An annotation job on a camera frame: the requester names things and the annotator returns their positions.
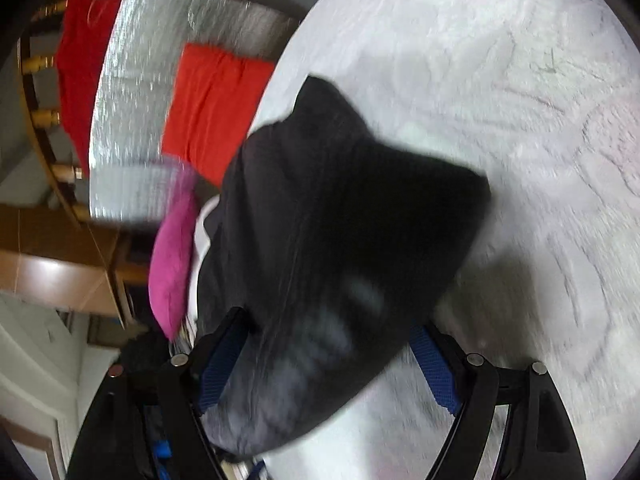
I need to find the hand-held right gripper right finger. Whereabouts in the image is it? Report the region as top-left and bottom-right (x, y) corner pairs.
(409, 324), (587, 480)

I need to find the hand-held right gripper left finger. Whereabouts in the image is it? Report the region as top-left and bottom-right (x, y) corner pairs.
(65, 306), (251, 480)

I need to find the black quilted jacket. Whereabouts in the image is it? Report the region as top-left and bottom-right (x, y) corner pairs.
(195, 76), (493, 461)

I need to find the pile of dark clothes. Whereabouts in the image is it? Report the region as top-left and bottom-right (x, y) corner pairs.
(117, 327), (176, 411)

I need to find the blue garment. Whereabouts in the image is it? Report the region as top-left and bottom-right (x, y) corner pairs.
(149, 437), (173, 480)

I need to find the pink pillow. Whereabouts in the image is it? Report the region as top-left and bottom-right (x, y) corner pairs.
(148, 165), (201, 342)

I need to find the brown wooden cabinet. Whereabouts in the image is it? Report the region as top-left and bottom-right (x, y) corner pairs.
(0, 202), (156, 331)

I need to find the red pillow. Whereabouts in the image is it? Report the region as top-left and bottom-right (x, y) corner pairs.
(161, 42), (276, 188)

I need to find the white bedspread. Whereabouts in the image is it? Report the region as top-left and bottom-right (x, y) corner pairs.
(187, 0), (640, 480)

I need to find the silver foil sheet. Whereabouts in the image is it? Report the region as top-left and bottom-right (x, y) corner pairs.
(87, 0), (301, 223)

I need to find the wooden headboard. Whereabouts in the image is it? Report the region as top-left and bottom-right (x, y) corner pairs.
(17, 0), (96, 231)

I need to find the red cloth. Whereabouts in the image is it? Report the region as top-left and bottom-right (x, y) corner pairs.
(54, 0), (123, 178)

